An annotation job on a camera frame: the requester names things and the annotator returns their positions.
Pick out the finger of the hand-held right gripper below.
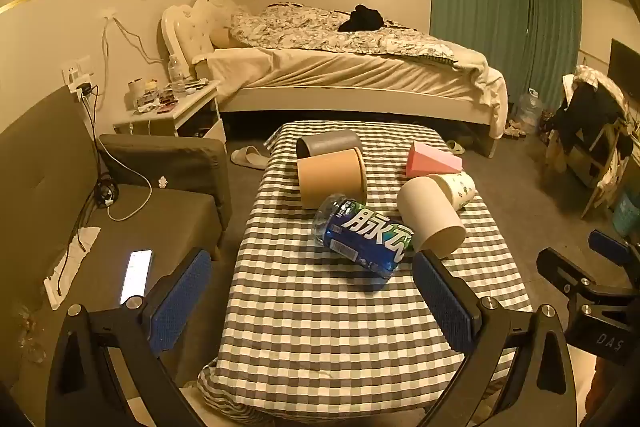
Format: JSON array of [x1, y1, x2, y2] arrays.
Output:
[[588, 230, 640, 267], [536, 248, 601, 295]]

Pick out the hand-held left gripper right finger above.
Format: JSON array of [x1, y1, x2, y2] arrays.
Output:
[[412, 249, 589, 427]]

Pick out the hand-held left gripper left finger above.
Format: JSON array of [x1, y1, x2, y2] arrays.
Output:
[[46, 248, 213, 427]]

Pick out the cream cup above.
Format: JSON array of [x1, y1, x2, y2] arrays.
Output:
[[398, 177, 468, 257]]

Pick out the person's right forearm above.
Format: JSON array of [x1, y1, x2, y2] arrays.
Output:
[[586, 352, 640, 427]]

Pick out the white printed cup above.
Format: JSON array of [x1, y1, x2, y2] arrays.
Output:
[[427, 172, 477, 210]]

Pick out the tan cup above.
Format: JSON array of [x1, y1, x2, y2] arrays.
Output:
[[297, 148, 369, 208]]

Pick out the grey cup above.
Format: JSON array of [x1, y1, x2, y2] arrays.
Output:
[[296, 129, 362, 159]]

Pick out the teal bin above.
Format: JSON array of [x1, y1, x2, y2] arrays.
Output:
[[612, 189, 640, 236]]

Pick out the smartphone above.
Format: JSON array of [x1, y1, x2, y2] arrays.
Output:
[[120, 249, 153, 306]]

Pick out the wooden chair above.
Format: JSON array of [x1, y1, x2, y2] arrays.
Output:
[[545, 66, 637, 219]]

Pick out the blue label plastic bottle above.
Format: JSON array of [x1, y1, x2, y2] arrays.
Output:
[[312, 193, 416, 279]]

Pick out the black headphones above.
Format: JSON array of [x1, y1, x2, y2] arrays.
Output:
[[95, 179, 120, 208]]

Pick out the black jacket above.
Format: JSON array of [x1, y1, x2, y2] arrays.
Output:
[[552, 82, 627, 156]]

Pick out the checkered cloth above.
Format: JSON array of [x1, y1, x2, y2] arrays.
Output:
[[196, 121, 533, 419]]

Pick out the pink box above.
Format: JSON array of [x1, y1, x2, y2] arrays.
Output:
[[405, 142, 463, 179]]

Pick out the clear plastic wrap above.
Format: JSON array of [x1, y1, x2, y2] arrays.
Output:
[[12, 304, 52, 365]]

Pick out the large water jug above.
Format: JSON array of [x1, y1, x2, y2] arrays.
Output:
[[515, 89, 545, 133]]

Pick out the beige slipper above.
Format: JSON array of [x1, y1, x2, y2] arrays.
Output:
[[231, 146, 271, 169]]

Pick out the grey sofa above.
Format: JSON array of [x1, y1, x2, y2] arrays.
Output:
[[0, 86, 232, 413]]

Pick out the black television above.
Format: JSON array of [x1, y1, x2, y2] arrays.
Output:
[[607, 38, 640, 98]]

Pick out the white nightstand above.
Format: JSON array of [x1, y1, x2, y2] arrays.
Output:
[[114, 80, 227, 144]]

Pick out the pile of small cosmetics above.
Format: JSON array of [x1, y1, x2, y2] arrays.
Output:
[[137, 78, 208, 114]]

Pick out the toilet paper roll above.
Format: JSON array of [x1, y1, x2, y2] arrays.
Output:
[[128, 78, 147, 110]]

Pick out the clear water bottle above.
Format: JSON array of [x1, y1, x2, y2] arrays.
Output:
[[168, 55, 187, 96]]

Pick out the white bed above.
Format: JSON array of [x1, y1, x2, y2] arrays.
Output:
[[161, 4, 509, 158]]

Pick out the cream pillow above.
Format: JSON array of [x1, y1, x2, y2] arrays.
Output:
[[192, 0, 251, 48]]

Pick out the black garment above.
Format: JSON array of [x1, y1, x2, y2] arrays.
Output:
[[338, 5, 385, 32]]

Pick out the floral quilt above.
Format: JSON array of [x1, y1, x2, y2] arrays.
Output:
[[230, 4, 457, 68]]

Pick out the white charging cable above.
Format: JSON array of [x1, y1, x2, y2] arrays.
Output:
[[82, 97, 153, 222]]

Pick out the wall power outlet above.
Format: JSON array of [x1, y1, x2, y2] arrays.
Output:
[[62, 56, 94, 88]]

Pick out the white wall cable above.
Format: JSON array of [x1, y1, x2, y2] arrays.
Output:
[[102, 14, 167, 68]]

